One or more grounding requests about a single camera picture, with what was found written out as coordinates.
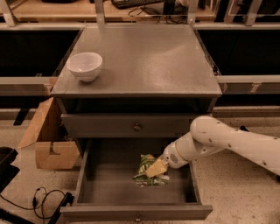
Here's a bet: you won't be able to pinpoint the white ceramic bowl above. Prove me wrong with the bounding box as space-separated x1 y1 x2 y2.
66 52 103 82

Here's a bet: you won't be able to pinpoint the cardboard box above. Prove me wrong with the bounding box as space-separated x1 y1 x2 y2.
18 97 80 170

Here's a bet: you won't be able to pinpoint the wooden desk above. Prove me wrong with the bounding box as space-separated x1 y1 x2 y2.
0 0 221 26

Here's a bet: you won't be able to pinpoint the closed grey top drawer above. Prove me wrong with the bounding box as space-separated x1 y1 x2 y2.
60 113 214 139

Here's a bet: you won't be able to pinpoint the black cables on desk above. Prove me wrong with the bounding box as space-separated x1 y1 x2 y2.
127 4 189 25

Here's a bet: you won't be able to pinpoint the black keyboard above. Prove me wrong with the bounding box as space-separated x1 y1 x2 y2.
111 0 164 10

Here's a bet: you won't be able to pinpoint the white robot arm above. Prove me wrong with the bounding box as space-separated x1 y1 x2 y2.
144 115 280 178

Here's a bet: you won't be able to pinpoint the black bin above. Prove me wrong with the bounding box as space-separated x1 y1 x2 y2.
0 147 20 193

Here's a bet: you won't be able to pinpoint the black cable on floor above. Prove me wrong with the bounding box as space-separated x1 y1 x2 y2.
0 186 67 221

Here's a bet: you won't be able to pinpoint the open grey middle drawer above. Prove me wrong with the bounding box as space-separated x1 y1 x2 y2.
61 138 213 222

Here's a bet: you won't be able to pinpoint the grey drawer cabinet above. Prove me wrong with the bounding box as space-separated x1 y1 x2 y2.
52 24 221 151

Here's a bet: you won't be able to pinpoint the green jalapeno chip bag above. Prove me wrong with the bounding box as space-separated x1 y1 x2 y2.
133 154 170 187

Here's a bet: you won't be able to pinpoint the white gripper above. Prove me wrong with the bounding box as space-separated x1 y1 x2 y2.
144 143 188 178

